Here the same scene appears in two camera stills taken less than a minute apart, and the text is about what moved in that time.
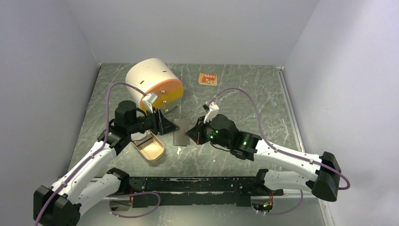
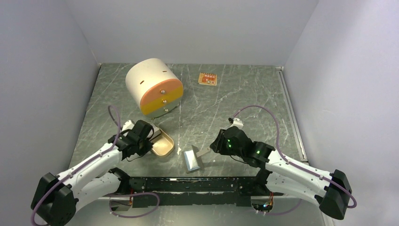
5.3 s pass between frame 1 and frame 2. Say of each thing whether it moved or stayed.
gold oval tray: moved
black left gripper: moved
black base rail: stayed
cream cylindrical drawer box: stayed
